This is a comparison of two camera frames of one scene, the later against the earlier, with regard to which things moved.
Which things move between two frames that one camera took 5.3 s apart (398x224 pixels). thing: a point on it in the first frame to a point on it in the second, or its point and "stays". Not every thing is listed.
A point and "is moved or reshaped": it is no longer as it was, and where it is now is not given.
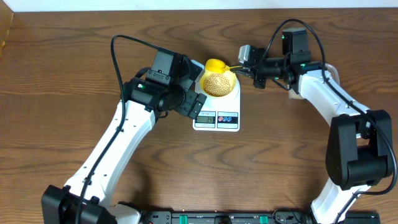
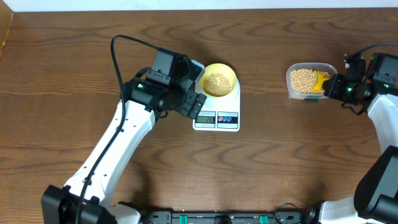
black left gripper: (188, 107) stays
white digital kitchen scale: (219, 114) stays
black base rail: (291, 216) stays
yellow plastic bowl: (217, 84) stays
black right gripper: (258, 82) to (335, 83)
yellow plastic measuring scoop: (217, 66) is moved or reshaped
